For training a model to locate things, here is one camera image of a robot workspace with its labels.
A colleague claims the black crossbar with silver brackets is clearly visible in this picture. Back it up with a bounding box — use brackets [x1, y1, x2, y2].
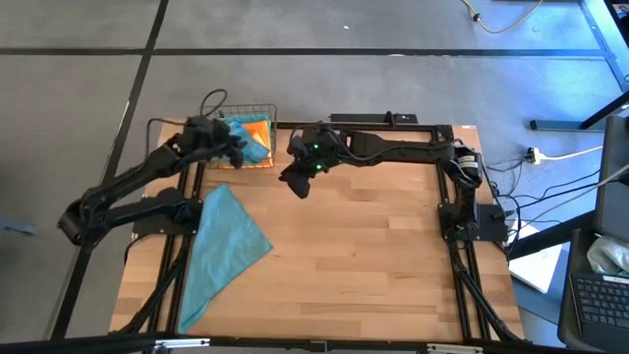
[0, 331, 629, 354]

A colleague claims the yellow floor cable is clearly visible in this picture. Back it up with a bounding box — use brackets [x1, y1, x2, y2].
[460, 0, 545, 35]

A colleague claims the black aluminium table frame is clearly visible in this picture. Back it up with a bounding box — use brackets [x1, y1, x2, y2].
[110, 119, 530, 345]

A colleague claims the orange microfiber towel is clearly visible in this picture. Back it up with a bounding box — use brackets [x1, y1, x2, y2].
[215, 119, 275, 170]

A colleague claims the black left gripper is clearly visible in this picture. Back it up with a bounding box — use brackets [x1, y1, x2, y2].
[180, 114, 249, 171]

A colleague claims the black desk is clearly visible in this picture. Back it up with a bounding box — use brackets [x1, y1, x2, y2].
[556, 228, 629, 353]

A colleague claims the black computer monitor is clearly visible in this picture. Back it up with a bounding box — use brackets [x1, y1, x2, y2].
[592, 115, 629, 245]

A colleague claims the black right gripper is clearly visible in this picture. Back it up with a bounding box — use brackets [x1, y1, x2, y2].
[277, 125, 346, 183]

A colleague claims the black stand foot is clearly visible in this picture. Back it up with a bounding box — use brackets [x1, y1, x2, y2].
[529, 90, 629, 132]

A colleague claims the light blue microfiber towel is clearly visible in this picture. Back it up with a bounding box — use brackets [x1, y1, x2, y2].
[176, 183, 274, 334]
[223, 120, 271, 166]

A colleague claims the computer keyboard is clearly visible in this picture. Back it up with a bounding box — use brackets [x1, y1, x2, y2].
[569, 272, 629, 345]

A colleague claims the grey crumpled cloth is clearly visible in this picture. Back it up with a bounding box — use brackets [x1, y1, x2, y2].
[586, 234, 629, 277]

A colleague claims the white cable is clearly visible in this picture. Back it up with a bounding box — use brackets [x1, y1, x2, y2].
[539, 145, 604, 161]

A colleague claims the black bar on table edge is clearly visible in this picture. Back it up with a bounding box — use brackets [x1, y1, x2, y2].
[328, 111, 420, 126]

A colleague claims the white flat sheet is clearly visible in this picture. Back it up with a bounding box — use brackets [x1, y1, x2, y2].
[507, 242, 565, 295]

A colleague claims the brass wire basket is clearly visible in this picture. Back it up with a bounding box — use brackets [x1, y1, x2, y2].
[189, 102, 279, 171]

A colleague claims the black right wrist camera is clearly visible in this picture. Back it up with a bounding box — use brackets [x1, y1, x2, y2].
[283, 169, 313, 201]

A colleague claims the black power cable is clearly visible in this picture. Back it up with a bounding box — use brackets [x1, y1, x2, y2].
[484, 156, 629, 232]

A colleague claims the grey floor tape piece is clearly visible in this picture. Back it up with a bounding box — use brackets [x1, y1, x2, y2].
[0, 218, 39, 237]

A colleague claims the black desk leg bar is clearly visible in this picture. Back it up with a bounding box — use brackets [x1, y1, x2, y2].
[505, 210, 599, 261]

